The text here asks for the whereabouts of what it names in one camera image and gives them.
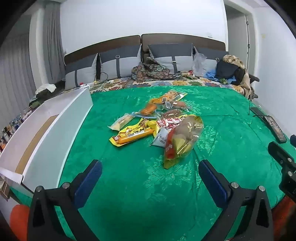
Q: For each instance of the small colourful packets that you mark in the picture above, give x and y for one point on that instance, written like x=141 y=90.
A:
x=187 y=74

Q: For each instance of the dark brown meat packet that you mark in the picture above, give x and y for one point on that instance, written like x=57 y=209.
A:
x=172 y=114

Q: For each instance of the green patterned blanket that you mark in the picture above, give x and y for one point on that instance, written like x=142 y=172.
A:
x=143 y=197

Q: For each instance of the small green packet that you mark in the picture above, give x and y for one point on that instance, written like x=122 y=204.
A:
x=223 y=80

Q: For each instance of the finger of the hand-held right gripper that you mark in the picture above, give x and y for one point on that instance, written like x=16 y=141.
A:
x=281 y=155
x=293 y=141

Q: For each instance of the black chair armrest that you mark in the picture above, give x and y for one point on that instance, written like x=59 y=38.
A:
x=254 y=78

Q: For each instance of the dark floral cloth bundle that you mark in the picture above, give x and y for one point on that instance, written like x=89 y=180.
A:
x=152 y=73

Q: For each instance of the orange sausage clear packet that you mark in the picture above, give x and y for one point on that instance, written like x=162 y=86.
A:
x=148 y=110

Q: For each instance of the long yellow sausage packet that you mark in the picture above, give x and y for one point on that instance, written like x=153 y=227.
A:
x=131 y=136

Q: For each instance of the grey curtain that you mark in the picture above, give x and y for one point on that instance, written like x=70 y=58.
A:
x=27 y=60

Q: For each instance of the cream snack bar packet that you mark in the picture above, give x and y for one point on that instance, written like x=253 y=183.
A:
x=121 y=121

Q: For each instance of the brown sausage clear packet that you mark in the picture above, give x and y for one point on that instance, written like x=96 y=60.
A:
x=179 y=104

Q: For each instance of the red and white snack packet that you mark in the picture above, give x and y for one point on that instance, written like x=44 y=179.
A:
x=168 y=122

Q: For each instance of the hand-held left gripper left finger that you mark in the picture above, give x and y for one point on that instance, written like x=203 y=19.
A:
x=90 y=183

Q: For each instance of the yellow printed snack packet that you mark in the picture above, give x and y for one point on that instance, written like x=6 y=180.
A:
x=136 y=126

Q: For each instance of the small white grey packet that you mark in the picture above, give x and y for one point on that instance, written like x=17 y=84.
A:
x=160 y=139

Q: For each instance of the floral bedsheet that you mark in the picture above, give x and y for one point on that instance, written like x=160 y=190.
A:
x=111 y=83

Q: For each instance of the clear plastic bag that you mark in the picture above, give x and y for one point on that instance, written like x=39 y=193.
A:
x=198 y=64

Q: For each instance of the white door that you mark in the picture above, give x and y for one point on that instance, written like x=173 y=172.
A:
x=238 y=39

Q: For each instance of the blue cloth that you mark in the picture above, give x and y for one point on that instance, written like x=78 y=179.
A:
x=209 y=75

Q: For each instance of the orange round object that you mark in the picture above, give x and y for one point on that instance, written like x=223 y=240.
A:
x=20 y=219

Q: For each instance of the black smartphone lit screen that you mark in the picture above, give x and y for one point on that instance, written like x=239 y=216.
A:
x=275 y=128

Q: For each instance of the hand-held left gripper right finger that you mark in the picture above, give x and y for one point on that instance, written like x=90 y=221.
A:
x=211 y=183

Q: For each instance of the white cardboard box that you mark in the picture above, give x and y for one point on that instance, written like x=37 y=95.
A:
x=69 y=120

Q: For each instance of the white bottle red cap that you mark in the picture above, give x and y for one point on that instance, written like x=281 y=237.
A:
x=82 y=84

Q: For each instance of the row of small bottles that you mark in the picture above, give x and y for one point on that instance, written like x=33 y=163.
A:
x=13 y=129

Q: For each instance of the gold clear snack bag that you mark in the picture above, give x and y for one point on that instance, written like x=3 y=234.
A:
x=182 y=139

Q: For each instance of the pile of clothes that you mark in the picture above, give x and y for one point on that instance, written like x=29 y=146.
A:
x=44 y=92

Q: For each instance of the yellow window snack packet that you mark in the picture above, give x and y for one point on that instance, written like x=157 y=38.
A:
x=170 y=95

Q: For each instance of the beige patterned scarf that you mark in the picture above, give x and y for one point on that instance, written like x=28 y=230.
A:
x=235 y=60

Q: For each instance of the brown headboard panel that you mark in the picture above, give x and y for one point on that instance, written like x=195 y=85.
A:
x=182 y=39
x=104 y=46

